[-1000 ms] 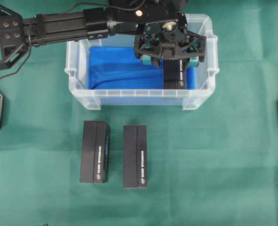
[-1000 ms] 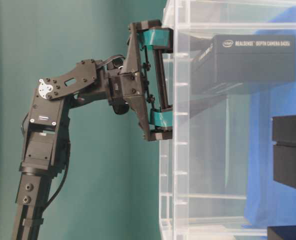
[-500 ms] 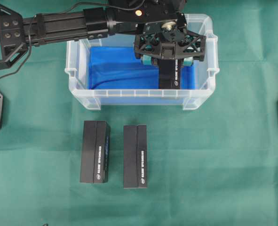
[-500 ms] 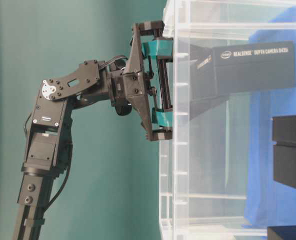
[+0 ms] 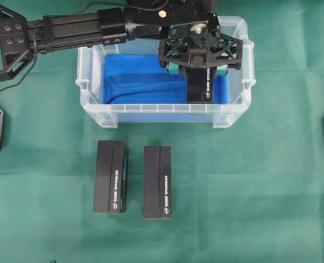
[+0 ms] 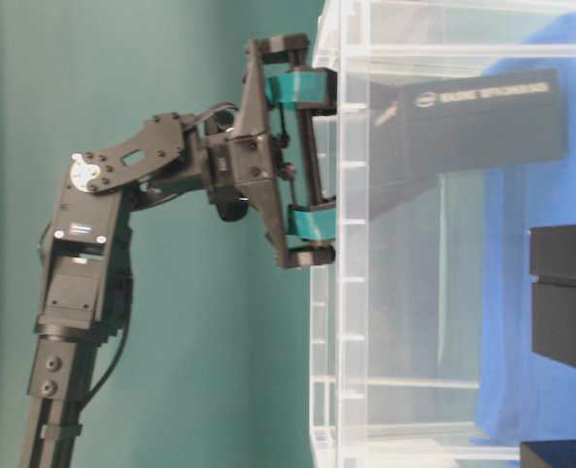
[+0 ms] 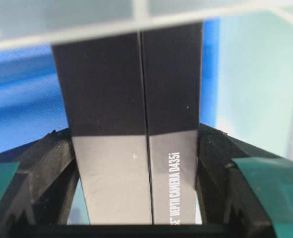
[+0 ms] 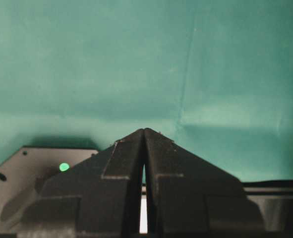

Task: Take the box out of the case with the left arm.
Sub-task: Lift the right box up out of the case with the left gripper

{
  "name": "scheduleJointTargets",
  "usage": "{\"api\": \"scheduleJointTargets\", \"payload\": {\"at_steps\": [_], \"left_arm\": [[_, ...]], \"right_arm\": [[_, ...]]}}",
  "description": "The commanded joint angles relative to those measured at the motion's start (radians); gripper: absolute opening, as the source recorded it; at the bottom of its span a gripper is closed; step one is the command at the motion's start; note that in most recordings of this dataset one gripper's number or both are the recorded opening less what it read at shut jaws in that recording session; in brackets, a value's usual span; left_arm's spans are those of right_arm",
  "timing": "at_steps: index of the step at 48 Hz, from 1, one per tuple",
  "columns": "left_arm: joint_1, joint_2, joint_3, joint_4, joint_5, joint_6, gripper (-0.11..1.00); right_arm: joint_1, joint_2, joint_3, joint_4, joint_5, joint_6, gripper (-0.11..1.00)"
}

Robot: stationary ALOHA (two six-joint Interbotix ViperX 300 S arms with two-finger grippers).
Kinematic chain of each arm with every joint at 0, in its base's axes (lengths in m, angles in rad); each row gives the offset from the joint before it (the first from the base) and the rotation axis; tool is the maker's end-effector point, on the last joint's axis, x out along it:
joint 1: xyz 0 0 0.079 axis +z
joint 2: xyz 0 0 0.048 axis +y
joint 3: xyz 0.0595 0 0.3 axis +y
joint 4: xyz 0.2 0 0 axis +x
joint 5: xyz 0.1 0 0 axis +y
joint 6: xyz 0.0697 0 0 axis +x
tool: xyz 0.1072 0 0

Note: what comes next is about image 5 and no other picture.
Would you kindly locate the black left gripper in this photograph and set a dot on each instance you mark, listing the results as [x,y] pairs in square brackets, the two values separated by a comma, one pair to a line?
[199,44]

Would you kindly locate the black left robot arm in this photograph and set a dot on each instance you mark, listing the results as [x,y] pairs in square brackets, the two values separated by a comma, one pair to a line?
[22,40]

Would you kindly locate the black box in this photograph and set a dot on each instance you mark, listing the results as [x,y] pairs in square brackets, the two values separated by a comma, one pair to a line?
[198,85]
[157,182]
[110,189]

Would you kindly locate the green table cloth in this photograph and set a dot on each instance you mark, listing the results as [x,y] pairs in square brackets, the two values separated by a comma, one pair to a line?
[253,192]

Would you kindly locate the blue liner sheet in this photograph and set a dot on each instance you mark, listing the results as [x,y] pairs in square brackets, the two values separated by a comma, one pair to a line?
[140,79]

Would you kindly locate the clear plastic storage case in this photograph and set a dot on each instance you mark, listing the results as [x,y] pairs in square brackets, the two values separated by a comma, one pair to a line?
[91,61]

